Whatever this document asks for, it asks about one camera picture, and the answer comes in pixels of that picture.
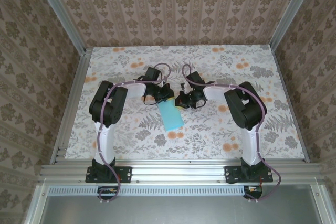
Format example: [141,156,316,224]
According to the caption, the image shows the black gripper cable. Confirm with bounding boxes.
[143,94,160,106]
[194,98,208,110]

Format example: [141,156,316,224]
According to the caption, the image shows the aluminium corner post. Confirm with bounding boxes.
[30,0,88,55]
[268,0,321,51]

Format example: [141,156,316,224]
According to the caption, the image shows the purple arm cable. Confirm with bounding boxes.
[96,62,172,204]
[182,63,283,204]

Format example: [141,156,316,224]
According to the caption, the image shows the aluminium cross beam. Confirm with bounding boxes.
[38,163,325,184]

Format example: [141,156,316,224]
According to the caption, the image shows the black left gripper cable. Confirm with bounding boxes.
[143,94,160,106]

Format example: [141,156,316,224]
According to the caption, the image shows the floral patterned table cover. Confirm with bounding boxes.
[64,46,307,161]

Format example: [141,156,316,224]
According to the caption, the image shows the aluminium table side rail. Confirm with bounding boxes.
[49,47,93,164]
[271,46,311,164]

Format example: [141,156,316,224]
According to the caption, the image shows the aluminium lower frame rail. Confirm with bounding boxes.
[24,184,49,224]
[311,184,336,224]

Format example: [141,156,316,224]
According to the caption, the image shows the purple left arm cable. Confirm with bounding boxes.
[96,62,172,204]

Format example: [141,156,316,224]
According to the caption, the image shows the grey metal panel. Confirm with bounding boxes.
[39,185,328,224]

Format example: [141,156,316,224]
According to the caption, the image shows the light blue paper sheet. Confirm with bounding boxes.
[156,100,185,132]

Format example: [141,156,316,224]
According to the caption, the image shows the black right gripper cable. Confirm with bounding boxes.
[194,98,208,110]

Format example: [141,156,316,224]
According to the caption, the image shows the black connector board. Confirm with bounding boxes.
[243,185,264,199]
[97,186,123,200]

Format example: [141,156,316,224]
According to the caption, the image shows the slotted grey cable duct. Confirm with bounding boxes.
[48,185,247,196]

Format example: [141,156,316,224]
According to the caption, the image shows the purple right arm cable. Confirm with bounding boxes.
[182,63,283,204]

